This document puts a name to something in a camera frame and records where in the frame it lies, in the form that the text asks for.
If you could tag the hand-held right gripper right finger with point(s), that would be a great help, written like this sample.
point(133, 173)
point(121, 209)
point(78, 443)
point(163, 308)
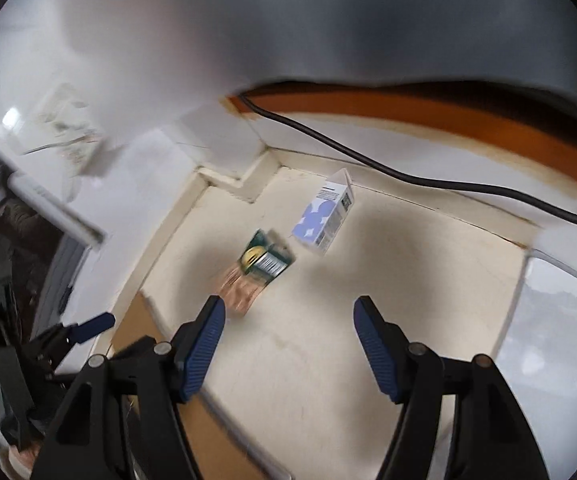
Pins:
point(376, 350)

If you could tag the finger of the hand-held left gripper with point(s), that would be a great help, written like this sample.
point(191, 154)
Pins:
point(96, 322)
point(133, 350)

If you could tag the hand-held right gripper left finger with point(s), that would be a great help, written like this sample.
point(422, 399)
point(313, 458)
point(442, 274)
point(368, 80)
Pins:
point(203, 345)

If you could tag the green and brown snack wrapper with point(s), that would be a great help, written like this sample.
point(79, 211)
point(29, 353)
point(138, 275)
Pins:
point(261, 262)

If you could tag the white carton with blue print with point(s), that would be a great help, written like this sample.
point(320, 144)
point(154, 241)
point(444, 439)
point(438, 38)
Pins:
point(318, 217)

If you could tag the brown cardboard sheet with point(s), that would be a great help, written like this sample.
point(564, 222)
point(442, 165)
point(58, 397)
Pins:
point(141, 317)

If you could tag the sliding glass window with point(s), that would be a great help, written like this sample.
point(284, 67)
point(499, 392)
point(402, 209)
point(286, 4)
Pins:
point(13, 230)

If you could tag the white power strip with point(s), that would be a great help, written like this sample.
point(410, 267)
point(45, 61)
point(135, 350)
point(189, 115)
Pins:
point(63, 125)

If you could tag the translucent plastic sheet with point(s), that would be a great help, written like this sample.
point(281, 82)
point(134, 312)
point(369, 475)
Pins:
point(343, 25)

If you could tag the orange wooden frame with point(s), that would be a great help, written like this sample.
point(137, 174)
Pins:
point(468, 120)

